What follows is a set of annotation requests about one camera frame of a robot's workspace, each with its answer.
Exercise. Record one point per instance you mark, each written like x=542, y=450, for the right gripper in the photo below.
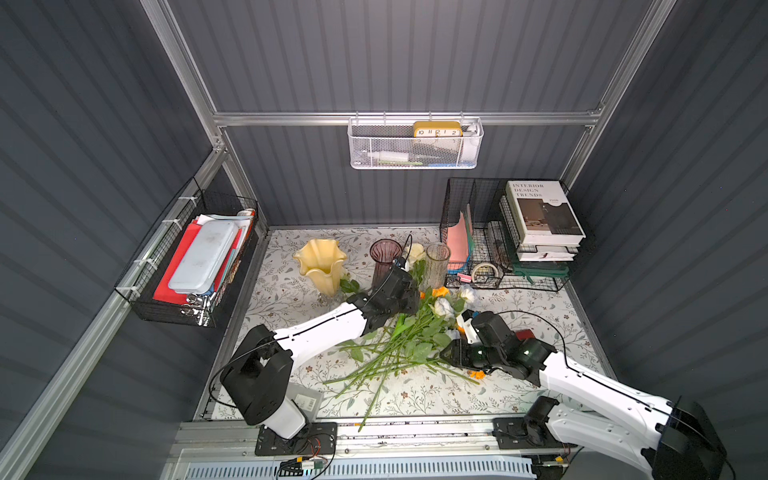
x=459, y=348

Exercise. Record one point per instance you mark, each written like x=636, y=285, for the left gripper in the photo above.
x=402, y=287

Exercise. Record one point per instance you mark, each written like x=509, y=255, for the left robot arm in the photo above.
x=257, y=376

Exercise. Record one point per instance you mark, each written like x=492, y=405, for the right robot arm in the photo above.
x=664, y=439

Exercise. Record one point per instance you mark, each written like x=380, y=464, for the pile of flowers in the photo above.
x=406, y=342

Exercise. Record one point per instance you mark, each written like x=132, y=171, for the red notebook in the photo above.
x=524, y=334

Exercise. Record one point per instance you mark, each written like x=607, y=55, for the purple ribbed glass vase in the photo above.
x=383, y=252

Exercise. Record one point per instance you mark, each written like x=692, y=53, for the clear glass vase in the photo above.
x=437, y=256

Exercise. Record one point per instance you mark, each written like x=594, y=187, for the tape roll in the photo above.
x=484, y=273

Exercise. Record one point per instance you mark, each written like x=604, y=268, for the floral table mat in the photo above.
x=281, y=297

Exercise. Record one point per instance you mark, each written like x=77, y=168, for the pink folder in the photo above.
x=457, y=240

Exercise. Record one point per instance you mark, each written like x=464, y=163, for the yellow wavy vase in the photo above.
x=321, y=261

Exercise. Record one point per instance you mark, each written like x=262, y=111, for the interior design trends book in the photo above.
x=542, y=213

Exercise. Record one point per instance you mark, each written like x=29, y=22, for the yellow clock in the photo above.
x=437, y=129

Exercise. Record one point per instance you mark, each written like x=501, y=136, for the white plastic case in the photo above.
x=203, y=256

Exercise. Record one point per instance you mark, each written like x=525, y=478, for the red folder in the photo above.
x=163, y=294

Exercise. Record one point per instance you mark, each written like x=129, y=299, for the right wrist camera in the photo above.
x=465, y=327

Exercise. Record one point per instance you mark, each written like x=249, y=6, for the black wire desk organizer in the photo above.
x=493, y=237

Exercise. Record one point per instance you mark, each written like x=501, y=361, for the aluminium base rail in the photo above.
x=409, y=447

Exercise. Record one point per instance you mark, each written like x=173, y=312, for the white wire wall basket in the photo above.
x=387, y=143

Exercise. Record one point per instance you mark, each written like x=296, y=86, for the black wire side basket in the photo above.
x=145, y=271

